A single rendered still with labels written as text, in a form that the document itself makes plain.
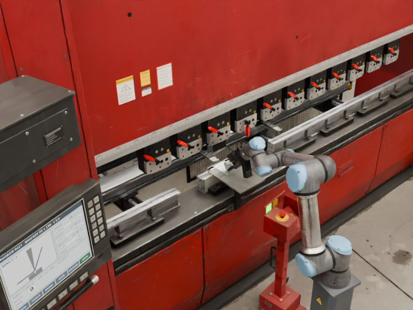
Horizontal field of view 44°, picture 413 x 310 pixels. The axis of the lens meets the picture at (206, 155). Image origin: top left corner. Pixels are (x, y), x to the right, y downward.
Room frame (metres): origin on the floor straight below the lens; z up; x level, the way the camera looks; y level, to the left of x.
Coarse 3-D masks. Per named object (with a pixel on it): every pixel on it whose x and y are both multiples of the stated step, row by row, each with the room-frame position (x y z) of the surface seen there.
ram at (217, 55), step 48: (96, 0) 2.00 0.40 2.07; (144, 0) 2.14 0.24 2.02; (192, 0) 2.29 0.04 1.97; (240, 0) 2.48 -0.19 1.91; (288, 0) 2.69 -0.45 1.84; (336, 0) 2.95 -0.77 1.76; (384, 0) 3.26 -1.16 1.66; (96, 48) 1.98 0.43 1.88; (144, 48) 2.12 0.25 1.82; (192, 48) 2.29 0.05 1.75; (240, 48) 2.48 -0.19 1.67; (288, 48) 2.71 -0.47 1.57; (336, 48) 2.98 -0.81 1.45; (96, 96) 1.96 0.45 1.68; (144, 96) 2.11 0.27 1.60; (192, 96) 2.28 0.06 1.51; (96, 144) 1.94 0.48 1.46; (144, 144) 2.09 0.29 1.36
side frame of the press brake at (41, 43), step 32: (0, 0) 1.57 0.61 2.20; (32, 0) 1.63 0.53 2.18; (64, 0) 1.69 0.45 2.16; (0, 32) 1.55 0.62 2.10; (32, 32) 1.62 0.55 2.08; (64, 32) 1.68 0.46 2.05; (0, 64) 1.59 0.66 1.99; (32, 64) 1.60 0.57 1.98; (64, 64) 1.67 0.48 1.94; (64, 160) 1.63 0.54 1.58; (32, 192) 1.60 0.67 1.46; (0, 224) 2.17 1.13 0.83; (96, 288) 1.64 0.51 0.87
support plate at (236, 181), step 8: (240, 168) 2.38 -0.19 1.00; (216, 176) 2.31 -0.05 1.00; (224, 176) 2.31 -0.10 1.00; (232, 176) 2.31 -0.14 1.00; (240, 176) 2.31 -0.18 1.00; (256, 176) 2.30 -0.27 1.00; (232, 184) 2.23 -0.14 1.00; (240, 184) 2.23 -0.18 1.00; (248, 184) 2.23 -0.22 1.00; (256, 184) 2.23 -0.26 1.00; (240, 192) 2.16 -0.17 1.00
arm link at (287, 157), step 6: (288, 150) 2.21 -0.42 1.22; (276, 156) 2.16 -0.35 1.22; (282, 156) 2.15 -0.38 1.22; (288, 156) 2.11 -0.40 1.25; (294, 156) 2.07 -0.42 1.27; (300, 156) 2.04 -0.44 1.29; (306, 156) 2.01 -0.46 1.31; (312, 156) 1.98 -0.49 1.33; (318, 156) 1.92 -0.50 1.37; (324, 156) 1.88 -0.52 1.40; (282, 162) 2.14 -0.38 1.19; (288, 162) 2.09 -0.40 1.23; (294, 162) 2.04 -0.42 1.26; (324, 162) 1.83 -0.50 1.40; (330, 162) 1.84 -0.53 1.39; (330, 168) 1.81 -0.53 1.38; (330, 174) 1.80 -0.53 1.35
